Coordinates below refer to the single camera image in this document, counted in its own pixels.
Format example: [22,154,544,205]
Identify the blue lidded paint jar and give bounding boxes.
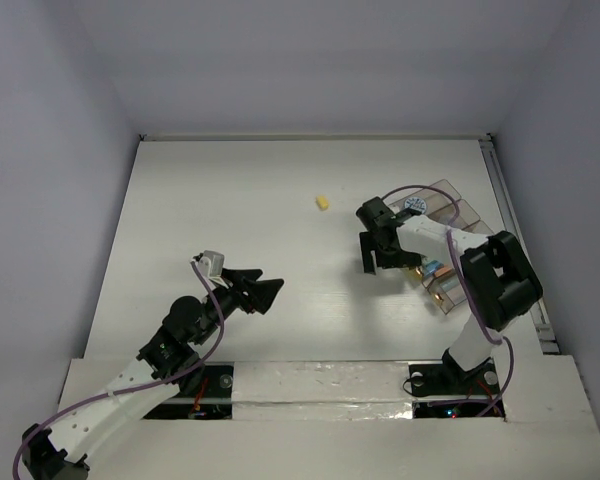
[404,197,427,214]

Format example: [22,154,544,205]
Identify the yellow highlighter cap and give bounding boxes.
[315,195,330,211]

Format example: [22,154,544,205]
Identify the green highlighter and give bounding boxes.
[440,277,461,292]

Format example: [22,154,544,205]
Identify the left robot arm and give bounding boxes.
[11,268,284,479]

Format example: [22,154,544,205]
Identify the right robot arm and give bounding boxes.
[356,197,543,392]

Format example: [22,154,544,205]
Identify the silver foil strip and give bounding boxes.
[231,361,413,421]

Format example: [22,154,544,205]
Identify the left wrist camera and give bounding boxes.
[190,250,226,286]

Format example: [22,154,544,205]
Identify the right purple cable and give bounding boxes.
[384,185,514,417]

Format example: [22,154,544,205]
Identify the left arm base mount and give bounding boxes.
[144,363,234,421]

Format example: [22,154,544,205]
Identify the aluminium rail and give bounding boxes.
[479,135,561,355]

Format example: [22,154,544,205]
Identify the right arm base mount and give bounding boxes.
[402,354,506,419]

